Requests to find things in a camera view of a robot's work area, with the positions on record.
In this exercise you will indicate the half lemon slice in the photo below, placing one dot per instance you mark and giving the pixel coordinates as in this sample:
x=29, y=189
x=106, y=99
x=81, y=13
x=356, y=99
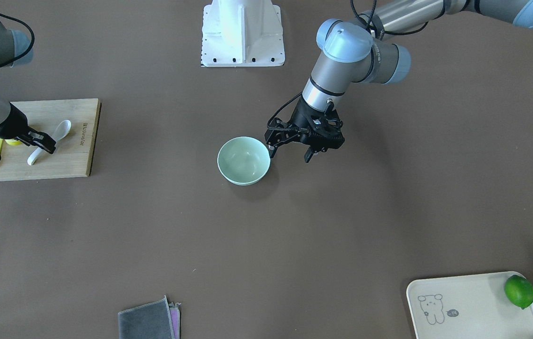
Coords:
x=13, y=142

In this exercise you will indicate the light green bowl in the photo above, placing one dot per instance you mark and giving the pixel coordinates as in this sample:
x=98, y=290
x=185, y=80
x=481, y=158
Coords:
x=243, y=160

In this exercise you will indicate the bamboo cutting board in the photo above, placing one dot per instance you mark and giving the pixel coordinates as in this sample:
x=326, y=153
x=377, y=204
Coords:
x=73, y=157

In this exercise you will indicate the beige rabbit tray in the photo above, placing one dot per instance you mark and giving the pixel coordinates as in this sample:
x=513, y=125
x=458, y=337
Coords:
x=467, y=307

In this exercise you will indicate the white ceramic spoon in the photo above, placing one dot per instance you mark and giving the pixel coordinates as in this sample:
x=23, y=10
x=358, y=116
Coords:
x=60, y=132

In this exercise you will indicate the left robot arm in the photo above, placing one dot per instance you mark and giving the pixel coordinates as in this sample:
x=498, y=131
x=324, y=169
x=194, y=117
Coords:
x=355, y=52

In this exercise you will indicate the green lime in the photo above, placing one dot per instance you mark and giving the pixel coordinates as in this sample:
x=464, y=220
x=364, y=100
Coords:
x=519, y=291

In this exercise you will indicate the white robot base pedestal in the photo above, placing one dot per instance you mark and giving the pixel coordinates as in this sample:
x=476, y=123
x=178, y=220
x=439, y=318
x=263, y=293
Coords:
x=242, y=33

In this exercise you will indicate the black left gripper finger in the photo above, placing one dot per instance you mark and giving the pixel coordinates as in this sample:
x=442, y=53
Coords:
x=272, y=149
x=309, y=154

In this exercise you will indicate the grey folded cloth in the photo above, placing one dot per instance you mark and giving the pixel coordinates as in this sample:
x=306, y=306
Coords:
x=156, y=320

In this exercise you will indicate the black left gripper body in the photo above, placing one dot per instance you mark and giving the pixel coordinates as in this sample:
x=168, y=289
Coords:
x=302, y=117

